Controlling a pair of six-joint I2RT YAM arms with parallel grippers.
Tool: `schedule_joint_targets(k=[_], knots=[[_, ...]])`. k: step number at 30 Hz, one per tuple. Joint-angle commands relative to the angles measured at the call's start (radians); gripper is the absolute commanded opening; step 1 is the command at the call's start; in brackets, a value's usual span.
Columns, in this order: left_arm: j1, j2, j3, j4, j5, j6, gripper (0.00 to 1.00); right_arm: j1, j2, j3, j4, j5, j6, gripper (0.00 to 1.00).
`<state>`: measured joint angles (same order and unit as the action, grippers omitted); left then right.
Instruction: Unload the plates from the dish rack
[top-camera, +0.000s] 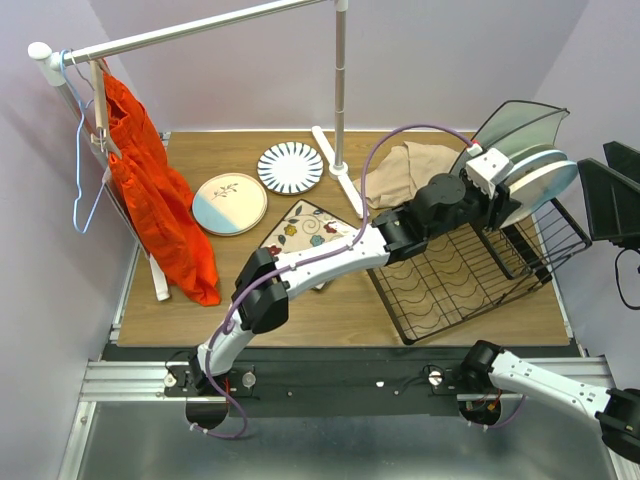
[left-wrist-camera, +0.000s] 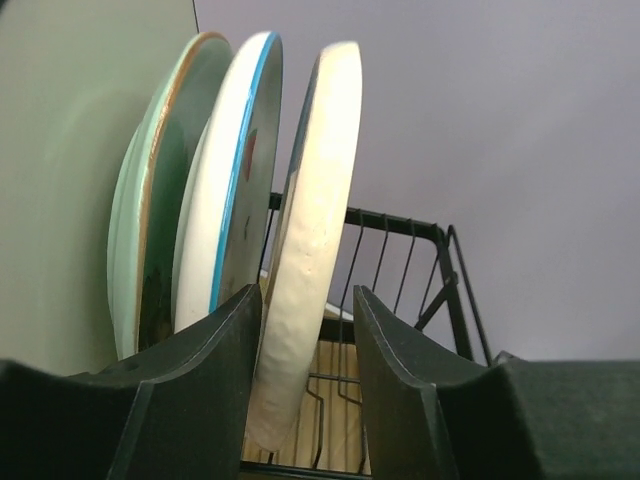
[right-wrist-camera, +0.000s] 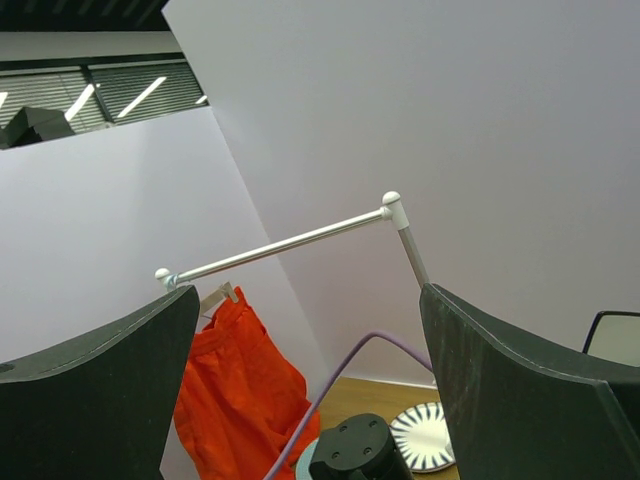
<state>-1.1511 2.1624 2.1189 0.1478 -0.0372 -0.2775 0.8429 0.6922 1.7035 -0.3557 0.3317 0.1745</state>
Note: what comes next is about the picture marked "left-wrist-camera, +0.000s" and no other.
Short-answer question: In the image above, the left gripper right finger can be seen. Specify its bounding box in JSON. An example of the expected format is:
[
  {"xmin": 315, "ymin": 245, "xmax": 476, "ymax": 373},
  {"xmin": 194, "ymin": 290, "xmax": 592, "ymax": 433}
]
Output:
[{"xmin": 353, "ymin": 286, "xmax": 639, "ymax": 479}]

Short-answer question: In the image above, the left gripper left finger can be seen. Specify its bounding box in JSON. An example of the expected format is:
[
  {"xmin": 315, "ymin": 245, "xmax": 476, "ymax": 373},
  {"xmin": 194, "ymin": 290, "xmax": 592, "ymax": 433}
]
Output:
[{"xmin": 1, "ymin": 285, "xmax": 262, "ymax": 479}]

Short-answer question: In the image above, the cream and teal plate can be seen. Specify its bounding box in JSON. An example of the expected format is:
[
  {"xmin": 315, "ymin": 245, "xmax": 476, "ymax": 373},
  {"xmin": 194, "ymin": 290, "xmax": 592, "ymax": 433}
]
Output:
[{"xmin": 246, "ymin": 41, "xmax": 363, "ymax": 452}]

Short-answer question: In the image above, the white blue rimmed plate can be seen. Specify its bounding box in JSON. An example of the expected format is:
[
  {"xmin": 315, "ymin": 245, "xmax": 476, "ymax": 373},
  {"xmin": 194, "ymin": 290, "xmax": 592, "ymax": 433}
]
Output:
[{"xmin": 173, "ymin": 31, "xmax": 283, "ymax": 331}]

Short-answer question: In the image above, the green round plate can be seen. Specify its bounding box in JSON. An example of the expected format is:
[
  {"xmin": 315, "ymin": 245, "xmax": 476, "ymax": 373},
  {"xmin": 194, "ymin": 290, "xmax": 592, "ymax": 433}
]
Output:
[{"xmin": 107, "ymin": 32, "xmax": 233, "ymax": 359}]

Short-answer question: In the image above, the black wire dish rack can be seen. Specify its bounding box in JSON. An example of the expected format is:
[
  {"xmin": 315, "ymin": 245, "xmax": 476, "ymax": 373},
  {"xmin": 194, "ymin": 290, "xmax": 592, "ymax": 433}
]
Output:
[{"xmin": 239, "ymin": 207, "xmax": 495, "ymax": 479}]

